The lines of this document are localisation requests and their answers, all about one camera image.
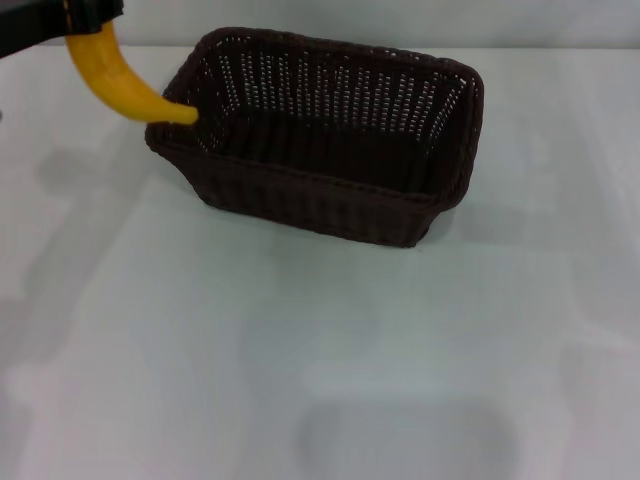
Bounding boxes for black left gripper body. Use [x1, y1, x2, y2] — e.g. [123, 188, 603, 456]
[0, 0, 67, 60]

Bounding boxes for yellow banana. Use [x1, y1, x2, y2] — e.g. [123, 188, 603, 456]
[66, 24, 200, 126]

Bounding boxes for dark brown woven basket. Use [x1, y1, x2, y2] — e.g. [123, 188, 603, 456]
[144, 27, 485, 250]

